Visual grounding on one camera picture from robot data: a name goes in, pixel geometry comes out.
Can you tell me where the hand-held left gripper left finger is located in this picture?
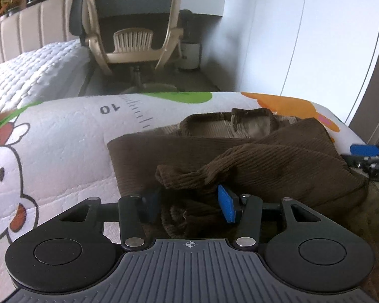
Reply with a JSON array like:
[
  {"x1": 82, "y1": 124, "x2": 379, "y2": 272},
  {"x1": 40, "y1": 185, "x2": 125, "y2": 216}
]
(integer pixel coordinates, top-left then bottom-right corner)
[{"x1": 60, "y1": 188, "x2": 161, "y2": 250}]

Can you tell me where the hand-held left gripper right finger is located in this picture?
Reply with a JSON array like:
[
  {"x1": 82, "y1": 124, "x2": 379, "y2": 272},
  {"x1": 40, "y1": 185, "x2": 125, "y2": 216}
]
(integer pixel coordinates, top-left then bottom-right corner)
[{"x1": 217, "y1": 184, "x2": 322, "y2": 250}]

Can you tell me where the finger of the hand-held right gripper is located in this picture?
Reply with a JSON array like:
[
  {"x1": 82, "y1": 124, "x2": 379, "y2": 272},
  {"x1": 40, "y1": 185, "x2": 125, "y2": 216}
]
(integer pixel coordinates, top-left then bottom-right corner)
[
  {"x1": 350, "y1": 142, "x2": 379, "y2": 157},
  {"x1": 341, "y1": 154, "x2": 379, "y2": 169}
]

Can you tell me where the brown dotted corduroy garment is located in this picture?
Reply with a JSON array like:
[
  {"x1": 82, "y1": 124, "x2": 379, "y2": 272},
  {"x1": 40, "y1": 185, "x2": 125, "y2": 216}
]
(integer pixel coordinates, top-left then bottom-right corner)
[{"x1": 107, "y1": 107, "x2": 379, "y2": 303}]

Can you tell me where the printed cartoon play mat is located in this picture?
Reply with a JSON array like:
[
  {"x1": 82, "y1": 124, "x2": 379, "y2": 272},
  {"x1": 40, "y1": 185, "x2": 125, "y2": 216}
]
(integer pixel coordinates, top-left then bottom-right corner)
[{"x1": 0, "y1": 91, "x2": 367, "y2": 303}]

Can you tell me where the white wardrobe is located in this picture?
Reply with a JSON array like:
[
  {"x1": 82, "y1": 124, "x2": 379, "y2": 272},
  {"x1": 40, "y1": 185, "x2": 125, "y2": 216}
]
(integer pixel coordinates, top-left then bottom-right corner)
[{"x1": 202, "y1": 0, "x2": 379, "y2": 123}]

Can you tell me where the white trash can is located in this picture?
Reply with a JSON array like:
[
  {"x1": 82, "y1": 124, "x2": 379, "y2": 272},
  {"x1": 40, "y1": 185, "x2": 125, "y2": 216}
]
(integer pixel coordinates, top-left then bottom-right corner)
[{"x1": 178, "y1": 41, "x2": 201, "y2": 70}]

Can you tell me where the white quilted mattress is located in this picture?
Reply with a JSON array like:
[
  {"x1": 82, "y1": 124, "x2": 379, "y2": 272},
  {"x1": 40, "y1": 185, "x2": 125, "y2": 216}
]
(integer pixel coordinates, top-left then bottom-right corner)
[{"x1": 0, "y1": 40, "x2": 92, "y2": 114}]

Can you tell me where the white desk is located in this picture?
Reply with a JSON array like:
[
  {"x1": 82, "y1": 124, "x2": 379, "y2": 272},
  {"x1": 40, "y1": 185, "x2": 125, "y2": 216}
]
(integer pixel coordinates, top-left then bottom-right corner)
[{"x1": 181, "y1": 0, "x2": 224, "y2": 18}]

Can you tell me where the beige mesh office chair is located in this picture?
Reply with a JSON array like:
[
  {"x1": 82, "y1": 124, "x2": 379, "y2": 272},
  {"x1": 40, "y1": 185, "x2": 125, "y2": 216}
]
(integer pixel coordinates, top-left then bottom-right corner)
[{"x1": 69, "y1": 0, "x2": 187, "y2": 93}]

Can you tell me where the beige padded headboard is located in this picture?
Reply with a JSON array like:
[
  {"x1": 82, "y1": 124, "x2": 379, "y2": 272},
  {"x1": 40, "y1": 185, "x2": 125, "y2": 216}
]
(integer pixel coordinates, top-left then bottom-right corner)
[{"x1": 0, "y1": 0, "x2": 78, "y2": 70}]

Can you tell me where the potted plant with red flowers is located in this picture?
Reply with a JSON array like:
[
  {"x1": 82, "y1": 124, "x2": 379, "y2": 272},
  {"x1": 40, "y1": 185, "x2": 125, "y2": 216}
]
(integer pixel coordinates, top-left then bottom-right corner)
[{"x1": 0, "y1": 0, "x2": 26, "y2": 18}]

